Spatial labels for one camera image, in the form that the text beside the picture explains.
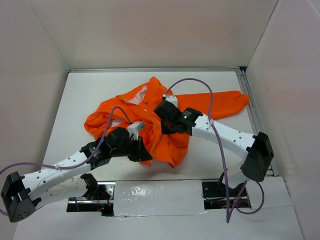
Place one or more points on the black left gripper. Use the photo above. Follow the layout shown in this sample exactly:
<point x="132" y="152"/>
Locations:
<point x="141" y="154"/>

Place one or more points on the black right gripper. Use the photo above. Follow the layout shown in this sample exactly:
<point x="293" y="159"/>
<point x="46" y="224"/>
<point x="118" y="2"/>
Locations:
<point x="166" y="129"/>

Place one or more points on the orange zip-up jacket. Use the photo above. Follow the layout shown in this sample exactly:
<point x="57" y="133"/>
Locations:
<point x="138" y="105"/>

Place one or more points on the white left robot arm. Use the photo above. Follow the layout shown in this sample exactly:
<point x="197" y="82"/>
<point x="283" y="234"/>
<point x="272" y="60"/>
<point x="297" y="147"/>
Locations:
<point x="22" y="195"/>

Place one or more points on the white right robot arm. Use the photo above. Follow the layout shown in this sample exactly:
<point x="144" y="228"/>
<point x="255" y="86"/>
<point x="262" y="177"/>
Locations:
<point x="255" y="151"/>

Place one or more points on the white front cover plate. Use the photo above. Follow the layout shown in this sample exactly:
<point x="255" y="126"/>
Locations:
<point x="158" y="198"/>

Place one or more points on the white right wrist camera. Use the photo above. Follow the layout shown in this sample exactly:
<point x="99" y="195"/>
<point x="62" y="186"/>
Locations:
<point x="170" y="98"/>

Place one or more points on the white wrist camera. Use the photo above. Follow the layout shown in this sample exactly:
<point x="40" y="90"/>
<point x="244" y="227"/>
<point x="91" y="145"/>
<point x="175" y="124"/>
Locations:
<point x="134" y="129"/>
<point x="170" y="98"/>

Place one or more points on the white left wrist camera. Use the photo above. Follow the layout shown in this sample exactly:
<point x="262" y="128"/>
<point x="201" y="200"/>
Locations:
<point x="134" y="129"/>

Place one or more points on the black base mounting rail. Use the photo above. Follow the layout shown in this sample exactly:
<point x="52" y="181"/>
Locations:
<point x="213" y="195"/>

